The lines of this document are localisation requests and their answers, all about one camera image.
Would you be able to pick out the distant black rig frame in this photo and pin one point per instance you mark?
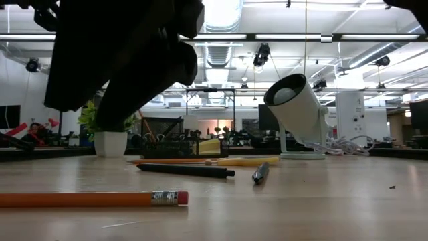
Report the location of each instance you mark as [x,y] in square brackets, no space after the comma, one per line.
[210,90]

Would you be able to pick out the black mesh desk organizer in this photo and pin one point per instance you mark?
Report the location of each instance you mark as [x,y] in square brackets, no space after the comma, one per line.
[167,149]

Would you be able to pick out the black aluminium rig frame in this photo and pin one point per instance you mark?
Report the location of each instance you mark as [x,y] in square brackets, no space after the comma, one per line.
[408,154]

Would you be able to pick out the black monitor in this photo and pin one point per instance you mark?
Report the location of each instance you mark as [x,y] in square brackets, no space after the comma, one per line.
[419,117]
[10,117]
[264,122]

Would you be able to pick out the orange pencil red eraser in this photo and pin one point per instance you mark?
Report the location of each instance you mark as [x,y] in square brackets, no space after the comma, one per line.
[167,161]
[100,199]
[148,129]

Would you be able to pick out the red desk lamp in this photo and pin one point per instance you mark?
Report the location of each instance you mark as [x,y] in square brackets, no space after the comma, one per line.
[53,122]

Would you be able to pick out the person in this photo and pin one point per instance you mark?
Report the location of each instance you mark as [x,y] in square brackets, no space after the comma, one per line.
[38,134]

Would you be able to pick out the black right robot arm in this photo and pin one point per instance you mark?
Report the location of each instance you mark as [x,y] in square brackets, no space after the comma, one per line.
[418,6]

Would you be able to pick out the yellow sticky notes pad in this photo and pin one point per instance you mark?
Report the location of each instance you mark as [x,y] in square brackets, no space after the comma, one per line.
[210,147]

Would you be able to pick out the white desk lamp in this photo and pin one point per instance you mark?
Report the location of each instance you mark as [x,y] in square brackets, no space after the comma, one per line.
[301,114]

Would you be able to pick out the green plant white pot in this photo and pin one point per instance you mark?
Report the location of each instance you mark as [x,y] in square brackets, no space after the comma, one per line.
[110,144]

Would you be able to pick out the black pen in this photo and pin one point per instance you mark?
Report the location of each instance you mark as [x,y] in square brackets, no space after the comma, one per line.
[184,170]
[174,125]
[261,174]

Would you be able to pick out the black ceiling spotlight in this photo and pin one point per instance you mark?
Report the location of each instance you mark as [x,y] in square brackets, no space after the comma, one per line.
[319,84]
[32,64]
[382,61]
[262,53]

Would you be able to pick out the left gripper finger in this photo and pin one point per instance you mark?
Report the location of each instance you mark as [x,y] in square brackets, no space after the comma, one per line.
[147,83]
[80,73]

